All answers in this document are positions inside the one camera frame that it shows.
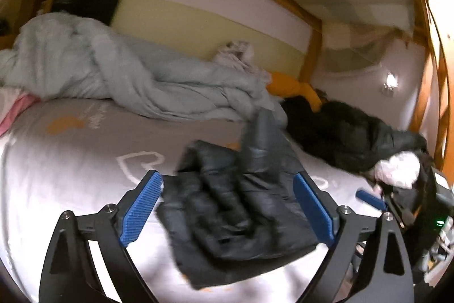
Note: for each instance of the translucent bed net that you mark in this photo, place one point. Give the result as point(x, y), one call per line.
point(354, 51)

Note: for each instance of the wooden bed frame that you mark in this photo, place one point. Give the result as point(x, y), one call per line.
point(314, 51)

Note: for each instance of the wall lamp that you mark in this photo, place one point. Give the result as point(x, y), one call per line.
point(390, 81)

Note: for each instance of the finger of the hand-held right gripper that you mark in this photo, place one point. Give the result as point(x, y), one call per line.
point(370, 200)

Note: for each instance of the white crumpled cloth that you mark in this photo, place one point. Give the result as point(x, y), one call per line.
point(234, 54)

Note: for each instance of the pink striped cloth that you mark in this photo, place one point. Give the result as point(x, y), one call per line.
point(17, 111)

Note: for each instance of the orange garment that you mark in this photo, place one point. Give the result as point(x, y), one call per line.
point(291, 86)

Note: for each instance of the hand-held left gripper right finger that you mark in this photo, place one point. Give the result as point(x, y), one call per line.
point(315, 210)

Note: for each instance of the black fur-trimmed coat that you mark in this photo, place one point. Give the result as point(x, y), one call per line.
point(347, 132)

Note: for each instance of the dark grey puffer jacket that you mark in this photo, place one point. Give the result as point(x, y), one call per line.
point(227, 203)

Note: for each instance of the light blue duvet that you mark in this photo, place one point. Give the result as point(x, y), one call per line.
point(106, 68)

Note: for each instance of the grey printed bed sheet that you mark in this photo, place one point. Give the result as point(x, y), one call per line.
point(71, 154)

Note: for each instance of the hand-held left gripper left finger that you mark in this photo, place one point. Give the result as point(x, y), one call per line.
point(142, 207)

